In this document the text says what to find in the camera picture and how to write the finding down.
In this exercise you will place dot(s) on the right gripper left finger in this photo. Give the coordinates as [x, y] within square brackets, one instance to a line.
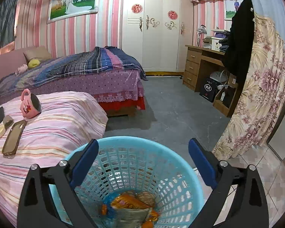
[36, 206]

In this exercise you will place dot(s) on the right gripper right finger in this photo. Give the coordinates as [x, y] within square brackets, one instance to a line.
[249, 207]

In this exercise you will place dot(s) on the grey printed snack bag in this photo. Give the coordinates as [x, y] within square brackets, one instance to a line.
[125, 217]

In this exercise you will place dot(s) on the orange snack wrapper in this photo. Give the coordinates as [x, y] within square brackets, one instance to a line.
[129, 202]

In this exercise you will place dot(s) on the brown paper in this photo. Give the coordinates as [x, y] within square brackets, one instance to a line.
[147, 198]

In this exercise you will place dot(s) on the orange yarn-like ball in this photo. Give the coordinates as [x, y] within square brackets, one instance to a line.
[148, 224]

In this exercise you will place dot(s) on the blue plastic wrapper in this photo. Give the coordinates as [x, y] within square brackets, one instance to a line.
[111, 212]

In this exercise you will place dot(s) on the orange round lid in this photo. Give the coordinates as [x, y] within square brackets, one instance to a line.
[104, 210]

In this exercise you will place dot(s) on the tan phone case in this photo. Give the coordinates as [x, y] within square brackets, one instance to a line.
[12, 141]

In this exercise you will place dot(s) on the pink striped bed cover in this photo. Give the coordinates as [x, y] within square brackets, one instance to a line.
[67, 121]

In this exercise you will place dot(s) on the blue plastic basket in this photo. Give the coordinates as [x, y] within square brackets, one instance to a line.
[140, 165]

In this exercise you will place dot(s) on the brown cardboard tube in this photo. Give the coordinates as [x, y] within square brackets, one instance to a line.
[8, 121]

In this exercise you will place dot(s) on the floral curtain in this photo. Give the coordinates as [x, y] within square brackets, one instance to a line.
[262, 97]

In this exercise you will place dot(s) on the black box under desk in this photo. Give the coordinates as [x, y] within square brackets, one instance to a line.
[209, 89]

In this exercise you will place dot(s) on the pink plush toy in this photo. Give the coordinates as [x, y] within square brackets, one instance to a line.
[21, 69]

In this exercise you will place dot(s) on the wooden desk with drawers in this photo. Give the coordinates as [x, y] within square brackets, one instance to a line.
[202, 63]

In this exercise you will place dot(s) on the yellow plush toy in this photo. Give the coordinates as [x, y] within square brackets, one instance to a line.
[33, 63]

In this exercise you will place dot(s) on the purple bed with quilt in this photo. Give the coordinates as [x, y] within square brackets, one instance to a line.
[111, 76]

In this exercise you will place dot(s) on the black hanging coat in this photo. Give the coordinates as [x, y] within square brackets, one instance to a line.
[238, 55]

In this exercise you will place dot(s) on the tan pillow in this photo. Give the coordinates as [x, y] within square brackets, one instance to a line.
[39, 53]

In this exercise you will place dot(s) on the desk lamp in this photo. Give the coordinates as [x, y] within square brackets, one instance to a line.
[201, 32]

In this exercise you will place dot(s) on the grey hanging cloth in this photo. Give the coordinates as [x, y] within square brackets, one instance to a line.
[7, 22]

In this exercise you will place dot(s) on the small framed picture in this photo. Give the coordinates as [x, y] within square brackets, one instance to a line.
[230, 8]

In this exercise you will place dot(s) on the framed wedding picture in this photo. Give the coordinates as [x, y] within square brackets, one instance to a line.
[63, 9]

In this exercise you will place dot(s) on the white wardrobe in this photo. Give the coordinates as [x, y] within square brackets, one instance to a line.
[156, 33]

